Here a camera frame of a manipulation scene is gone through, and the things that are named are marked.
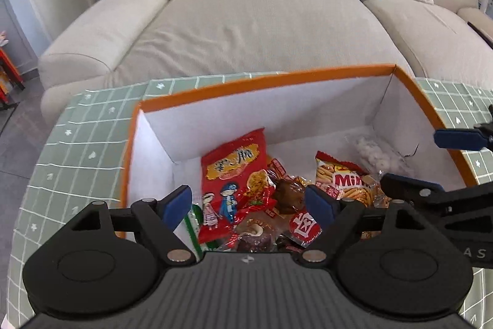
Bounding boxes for clear pastry packet red label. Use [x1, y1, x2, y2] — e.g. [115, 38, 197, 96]
[225, 211, 279, 253]

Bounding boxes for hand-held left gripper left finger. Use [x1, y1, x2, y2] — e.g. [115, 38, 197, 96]
[66, 184, 193, 264]

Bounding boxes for red yellow stick snack bag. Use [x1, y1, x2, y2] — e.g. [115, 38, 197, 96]
[315, 151, 386, 207]

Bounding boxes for clear packet of white balls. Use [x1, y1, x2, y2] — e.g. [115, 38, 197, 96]
[347, 134, 419, 175]

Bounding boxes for orange cardboard box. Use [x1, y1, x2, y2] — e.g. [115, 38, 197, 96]
[120, 63, 480, 242]

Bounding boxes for red cartoon snack packet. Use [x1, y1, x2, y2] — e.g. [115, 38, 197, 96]
[198, 127, 278, 243]

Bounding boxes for green checked tablecloth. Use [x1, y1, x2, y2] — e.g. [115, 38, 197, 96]
[8, 76, 493, 329]

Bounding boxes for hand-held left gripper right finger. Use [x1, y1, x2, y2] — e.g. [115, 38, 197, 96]
[301, 184, 433, 263]

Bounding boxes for stacked orange plastic stools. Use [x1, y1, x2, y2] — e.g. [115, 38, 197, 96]
[0, 30, 26, 107]

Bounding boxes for green sausage stick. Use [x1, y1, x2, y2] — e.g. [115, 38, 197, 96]
[185, 204, 206, 257]

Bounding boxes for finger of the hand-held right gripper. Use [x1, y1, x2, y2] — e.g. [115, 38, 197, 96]
[379, 172, 475, 216]
[433, 103, 493, 152]

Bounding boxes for red braised meat packet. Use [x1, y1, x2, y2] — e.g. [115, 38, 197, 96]
[267, 157, 323, 248]

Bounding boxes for beige sofa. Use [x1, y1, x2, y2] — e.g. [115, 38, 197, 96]
[38, 0, 493, 123]

